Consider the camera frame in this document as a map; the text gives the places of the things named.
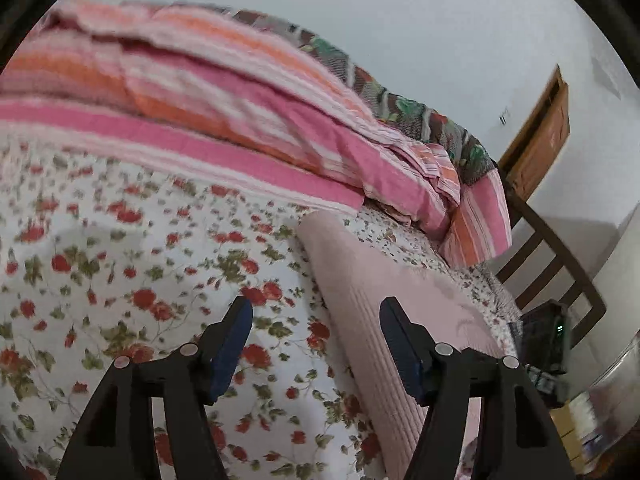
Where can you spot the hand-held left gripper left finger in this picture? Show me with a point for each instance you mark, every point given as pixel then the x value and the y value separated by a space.
pixel 230 350

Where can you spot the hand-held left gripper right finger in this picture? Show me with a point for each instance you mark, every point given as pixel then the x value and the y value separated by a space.
pixel 400 352

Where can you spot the pink towel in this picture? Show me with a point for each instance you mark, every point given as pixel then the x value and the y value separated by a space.
pixel 360 280

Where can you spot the white floral bed sheet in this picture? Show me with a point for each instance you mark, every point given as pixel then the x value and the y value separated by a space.
pixel 125 260

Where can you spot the black electronic device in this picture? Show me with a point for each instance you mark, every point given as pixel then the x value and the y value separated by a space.
pixel 545 335

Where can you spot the pink orange striped pillow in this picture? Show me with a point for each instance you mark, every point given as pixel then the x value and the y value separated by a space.
pixel 480 220

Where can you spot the cardboard box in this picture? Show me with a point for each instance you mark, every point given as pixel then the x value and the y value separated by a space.
pixel 567 425

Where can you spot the clear plastic container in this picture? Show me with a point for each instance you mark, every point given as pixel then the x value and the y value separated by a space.
pixel 617 385

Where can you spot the pink orange striped duvet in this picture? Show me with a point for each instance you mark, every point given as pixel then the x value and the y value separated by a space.
pixel 225 110

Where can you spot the dark floral patchwork blanket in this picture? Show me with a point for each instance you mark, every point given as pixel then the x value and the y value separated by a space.
pixel 410 110

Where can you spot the wooden door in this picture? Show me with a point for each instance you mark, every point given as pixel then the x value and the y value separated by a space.
pixel 542 135

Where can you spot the dark wooden bed frame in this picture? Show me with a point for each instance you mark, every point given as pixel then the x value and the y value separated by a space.
pixel 545 232

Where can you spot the small wall hook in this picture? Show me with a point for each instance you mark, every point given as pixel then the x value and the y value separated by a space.
pixel 503 118

